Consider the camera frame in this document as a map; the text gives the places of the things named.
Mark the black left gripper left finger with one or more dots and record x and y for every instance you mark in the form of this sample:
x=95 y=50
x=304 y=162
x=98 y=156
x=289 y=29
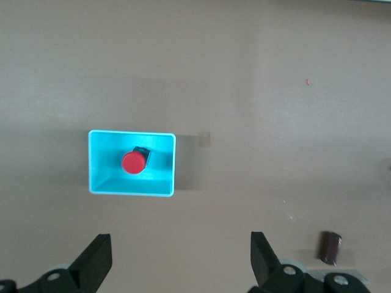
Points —
x=88 y=265

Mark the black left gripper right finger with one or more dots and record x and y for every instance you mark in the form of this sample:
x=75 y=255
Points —
x=275 y=277

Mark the red push button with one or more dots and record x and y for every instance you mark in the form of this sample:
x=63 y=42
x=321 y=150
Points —
x=133 y=163

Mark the dark brown cylinder capacitor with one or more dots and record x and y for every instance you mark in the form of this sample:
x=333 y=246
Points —
x=330 y=247

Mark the cyan plastic box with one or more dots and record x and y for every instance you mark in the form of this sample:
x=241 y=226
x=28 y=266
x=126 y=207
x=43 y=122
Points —
x=104 y=183

